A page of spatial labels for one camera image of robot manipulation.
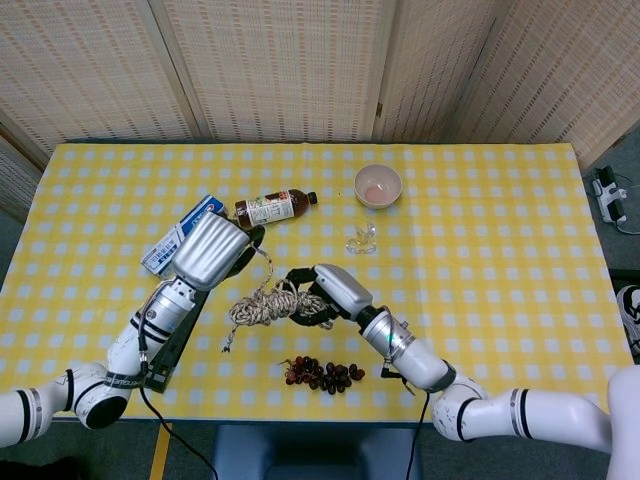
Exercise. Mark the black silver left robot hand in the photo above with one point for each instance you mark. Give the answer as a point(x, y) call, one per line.
point(210, 250)

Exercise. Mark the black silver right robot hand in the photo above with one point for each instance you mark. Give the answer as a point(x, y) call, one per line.
point(342, 290)

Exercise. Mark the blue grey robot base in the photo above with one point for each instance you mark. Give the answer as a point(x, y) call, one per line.
point(315, 455)

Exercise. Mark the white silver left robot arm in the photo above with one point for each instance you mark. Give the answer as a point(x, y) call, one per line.
point(125, 350)

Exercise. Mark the blue white toothpaste box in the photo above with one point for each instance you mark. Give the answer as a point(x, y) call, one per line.
point(167, 247)

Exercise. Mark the brown tea bottle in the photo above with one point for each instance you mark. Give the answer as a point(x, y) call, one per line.
point(265, 210)

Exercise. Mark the dark red grape bunch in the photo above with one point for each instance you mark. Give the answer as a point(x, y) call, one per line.
point(325, 375)

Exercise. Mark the pink bowl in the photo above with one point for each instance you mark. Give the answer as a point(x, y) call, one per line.
point(378, 186)

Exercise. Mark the black folded bar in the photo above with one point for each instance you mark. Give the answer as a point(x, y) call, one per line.
point(172, 355)

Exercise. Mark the yellow white checked tablecloth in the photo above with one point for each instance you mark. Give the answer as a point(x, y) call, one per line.
point(475, 250)

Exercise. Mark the beige woven folding screen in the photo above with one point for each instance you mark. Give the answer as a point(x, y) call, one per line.
point(280, 65)

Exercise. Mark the white power strip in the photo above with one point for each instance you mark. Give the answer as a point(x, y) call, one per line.
point(609, 197)

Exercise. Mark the black white shoe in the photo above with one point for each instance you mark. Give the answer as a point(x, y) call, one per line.
point(631, 315)

